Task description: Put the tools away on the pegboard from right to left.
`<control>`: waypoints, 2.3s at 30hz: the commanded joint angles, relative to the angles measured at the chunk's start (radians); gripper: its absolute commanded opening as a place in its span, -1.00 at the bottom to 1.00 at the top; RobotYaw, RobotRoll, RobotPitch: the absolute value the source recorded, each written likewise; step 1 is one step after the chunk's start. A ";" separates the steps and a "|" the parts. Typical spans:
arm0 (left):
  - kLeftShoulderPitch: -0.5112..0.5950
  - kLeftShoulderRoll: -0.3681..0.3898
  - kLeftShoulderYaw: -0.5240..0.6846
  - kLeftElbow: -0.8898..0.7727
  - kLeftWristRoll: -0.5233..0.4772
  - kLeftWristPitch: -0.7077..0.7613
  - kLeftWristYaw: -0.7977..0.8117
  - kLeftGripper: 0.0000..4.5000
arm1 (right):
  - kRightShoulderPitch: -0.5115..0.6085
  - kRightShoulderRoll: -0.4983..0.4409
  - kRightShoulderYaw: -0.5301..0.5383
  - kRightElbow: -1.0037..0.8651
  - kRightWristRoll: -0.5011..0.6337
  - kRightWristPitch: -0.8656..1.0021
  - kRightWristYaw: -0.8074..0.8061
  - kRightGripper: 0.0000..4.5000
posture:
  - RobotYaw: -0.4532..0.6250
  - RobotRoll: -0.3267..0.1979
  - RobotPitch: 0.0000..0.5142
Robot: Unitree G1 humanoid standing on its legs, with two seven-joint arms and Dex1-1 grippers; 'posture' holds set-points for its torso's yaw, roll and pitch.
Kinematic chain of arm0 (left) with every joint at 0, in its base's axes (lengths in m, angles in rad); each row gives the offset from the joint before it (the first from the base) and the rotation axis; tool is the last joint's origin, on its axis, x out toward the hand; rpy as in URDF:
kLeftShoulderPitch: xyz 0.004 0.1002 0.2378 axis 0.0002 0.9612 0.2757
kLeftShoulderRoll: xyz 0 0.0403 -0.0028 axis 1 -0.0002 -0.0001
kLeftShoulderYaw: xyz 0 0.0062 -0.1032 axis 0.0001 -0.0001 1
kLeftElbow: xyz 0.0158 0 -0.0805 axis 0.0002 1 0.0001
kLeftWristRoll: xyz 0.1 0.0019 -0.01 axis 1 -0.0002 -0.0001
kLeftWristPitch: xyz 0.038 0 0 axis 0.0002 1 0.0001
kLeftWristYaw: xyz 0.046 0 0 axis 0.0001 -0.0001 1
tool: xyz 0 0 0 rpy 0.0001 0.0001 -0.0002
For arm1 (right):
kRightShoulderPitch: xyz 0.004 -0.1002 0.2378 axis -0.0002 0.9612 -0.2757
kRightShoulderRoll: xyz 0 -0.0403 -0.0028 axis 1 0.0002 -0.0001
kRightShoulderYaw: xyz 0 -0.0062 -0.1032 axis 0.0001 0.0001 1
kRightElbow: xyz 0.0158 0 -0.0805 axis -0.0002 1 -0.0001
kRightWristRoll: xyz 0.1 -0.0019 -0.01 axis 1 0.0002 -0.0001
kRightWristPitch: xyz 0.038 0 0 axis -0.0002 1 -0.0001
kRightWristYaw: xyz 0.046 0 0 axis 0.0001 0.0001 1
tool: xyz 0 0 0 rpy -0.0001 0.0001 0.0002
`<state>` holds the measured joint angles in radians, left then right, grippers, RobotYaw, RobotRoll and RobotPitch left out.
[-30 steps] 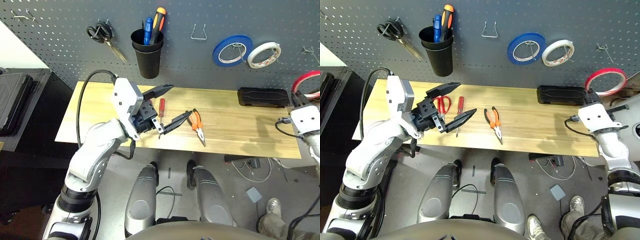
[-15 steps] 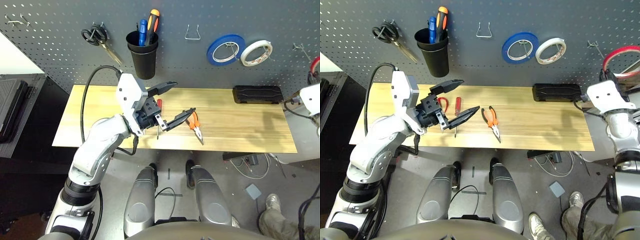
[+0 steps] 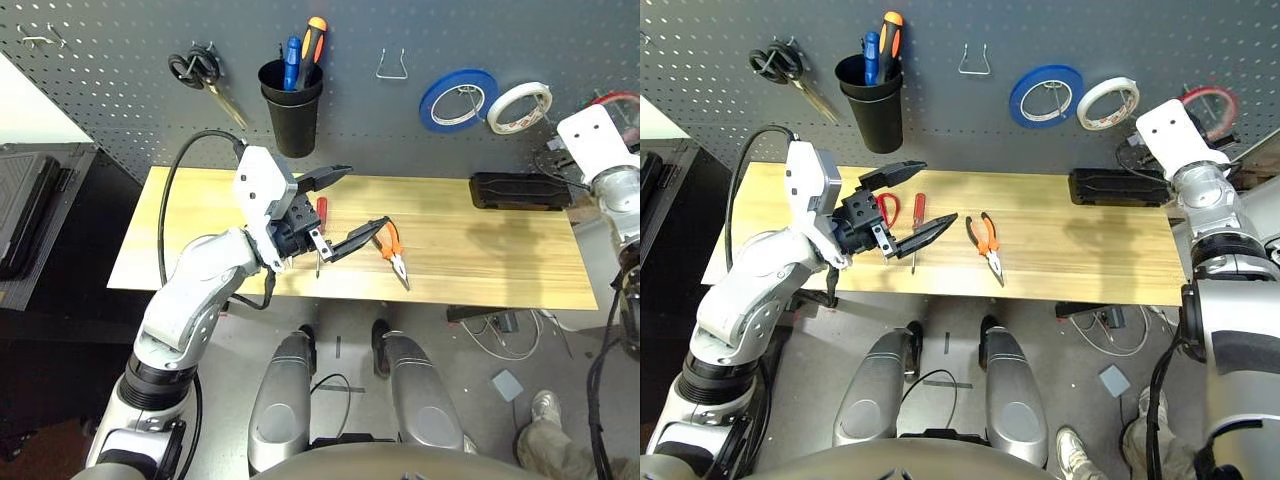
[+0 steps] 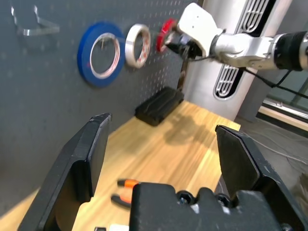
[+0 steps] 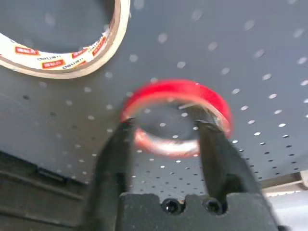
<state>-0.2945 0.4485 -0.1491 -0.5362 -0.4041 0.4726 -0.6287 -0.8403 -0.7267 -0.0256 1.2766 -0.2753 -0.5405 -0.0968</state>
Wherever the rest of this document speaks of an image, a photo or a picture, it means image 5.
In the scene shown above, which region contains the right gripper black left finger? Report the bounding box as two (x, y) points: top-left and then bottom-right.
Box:
(82, 117), (136, 231)

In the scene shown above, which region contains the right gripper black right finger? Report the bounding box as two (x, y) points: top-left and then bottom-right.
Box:
(196, 119), (263, 205)

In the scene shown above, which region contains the red tape roll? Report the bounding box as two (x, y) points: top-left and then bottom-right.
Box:
(120, 77), (234, 158)

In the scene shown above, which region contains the grey perforated pegboard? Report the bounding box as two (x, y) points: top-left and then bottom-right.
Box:
(0, 0), (308, 191)

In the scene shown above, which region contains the black plastic tool case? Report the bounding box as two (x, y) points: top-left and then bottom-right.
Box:
(0, 150), (90, 231)

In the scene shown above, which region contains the white tape roll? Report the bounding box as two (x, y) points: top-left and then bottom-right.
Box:
(0, 0), (132, 80)

